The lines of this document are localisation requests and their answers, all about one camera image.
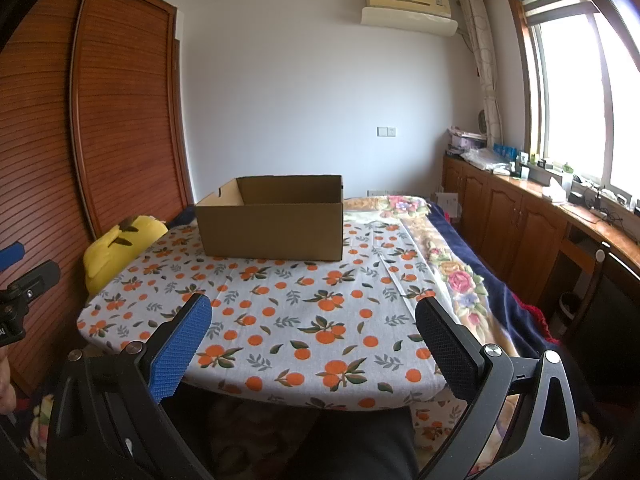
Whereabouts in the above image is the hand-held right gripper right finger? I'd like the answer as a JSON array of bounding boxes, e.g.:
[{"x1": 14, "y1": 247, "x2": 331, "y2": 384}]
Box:
[{"x1": 415, "y1": 296, "x2": 581, "y2": 480}]

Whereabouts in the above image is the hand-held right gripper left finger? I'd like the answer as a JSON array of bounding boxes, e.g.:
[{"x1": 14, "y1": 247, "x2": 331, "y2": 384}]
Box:
[{"x1": 47, "y1": 292, "x2": 212, "y2": 480}]

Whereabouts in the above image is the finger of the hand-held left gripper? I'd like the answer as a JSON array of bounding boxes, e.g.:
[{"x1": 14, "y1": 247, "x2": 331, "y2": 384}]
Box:
[
  {"x1": 0, "y1": 260, "x2": 61, "y2": 307},
  {"x1": 0, "y1": 241, "x2": 26, "y2": 272}
]

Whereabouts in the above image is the brown cardboard box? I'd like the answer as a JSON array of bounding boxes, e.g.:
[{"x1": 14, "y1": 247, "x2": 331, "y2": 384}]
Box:
[{"x1": 194, "y1": 175, "x2": 345, "y2": 262}]

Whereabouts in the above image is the person's left hand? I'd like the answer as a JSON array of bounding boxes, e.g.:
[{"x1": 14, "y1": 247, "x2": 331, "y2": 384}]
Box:
[{"x1": 0, "y1": 354, "x2": 19, "y2": 417}]

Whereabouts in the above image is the navy blanket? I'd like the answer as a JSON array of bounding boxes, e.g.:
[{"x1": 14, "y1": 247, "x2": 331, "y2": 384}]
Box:
[{"x1": 425, "y1": 201, "x2": 566, "y2": 356}]

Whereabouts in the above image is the yellow plush toy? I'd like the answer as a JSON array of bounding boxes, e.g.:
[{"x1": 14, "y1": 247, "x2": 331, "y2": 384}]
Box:
[{"x1": 82, "y1": 215, "x2": 169, "y2": 294}]

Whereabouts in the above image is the orange print tablecloth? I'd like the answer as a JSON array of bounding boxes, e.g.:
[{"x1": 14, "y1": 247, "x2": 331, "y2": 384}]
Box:
[{"x1": 76, "y1": 222, "x2": 446, "y2": 411}]

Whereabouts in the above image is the wooden slatted wardrobe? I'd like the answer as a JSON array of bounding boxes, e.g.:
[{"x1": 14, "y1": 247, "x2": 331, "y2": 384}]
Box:
[{"x1": 0, "y1": 0, "x2": 197, "y2": 397}]

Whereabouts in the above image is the wooden cabinet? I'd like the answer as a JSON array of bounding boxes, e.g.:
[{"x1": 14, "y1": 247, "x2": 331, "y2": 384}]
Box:
[{"x1": 442, "y1": 155, "x2": 640, "y2": 321}]

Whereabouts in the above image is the white paper bag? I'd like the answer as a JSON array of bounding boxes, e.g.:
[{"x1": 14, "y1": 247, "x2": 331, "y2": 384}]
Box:
[{"x1": 435, "y1": 192, "x2": 461, "y2": 221}]

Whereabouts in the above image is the clear plastic bag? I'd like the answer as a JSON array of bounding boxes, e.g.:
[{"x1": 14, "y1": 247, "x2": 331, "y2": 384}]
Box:
[{"x1": 465, "y1": 147, "x2": 512, "y2": 177}]

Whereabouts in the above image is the stack of small boxes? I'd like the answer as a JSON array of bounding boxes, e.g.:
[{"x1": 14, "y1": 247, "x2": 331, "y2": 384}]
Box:
[{"x1": 447, "y1": 127, "x2": 487, "y2": 157}]

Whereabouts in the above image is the wooden framed window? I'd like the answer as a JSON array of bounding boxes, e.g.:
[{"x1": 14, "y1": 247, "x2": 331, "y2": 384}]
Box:
[{"x1": 504, "y1": 0, "x2": 640, "y2": 213}]

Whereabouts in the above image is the patterned curtain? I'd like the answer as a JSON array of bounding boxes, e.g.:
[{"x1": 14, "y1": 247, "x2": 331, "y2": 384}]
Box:
[{"x1": 459, "y1": 0, "x2": 504, "y2": 149}]

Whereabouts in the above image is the black charger with cables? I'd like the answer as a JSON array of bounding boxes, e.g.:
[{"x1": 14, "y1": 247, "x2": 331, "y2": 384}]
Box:
[{"x1": 570, "y1": 185, "x2": 622, "y2": 224}]

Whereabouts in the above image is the wall air conditioner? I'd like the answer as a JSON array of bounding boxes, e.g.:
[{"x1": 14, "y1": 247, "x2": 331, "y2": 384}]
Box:
[{"x1": 361, "y1": 0, "x2": 459, "y2": 37}]

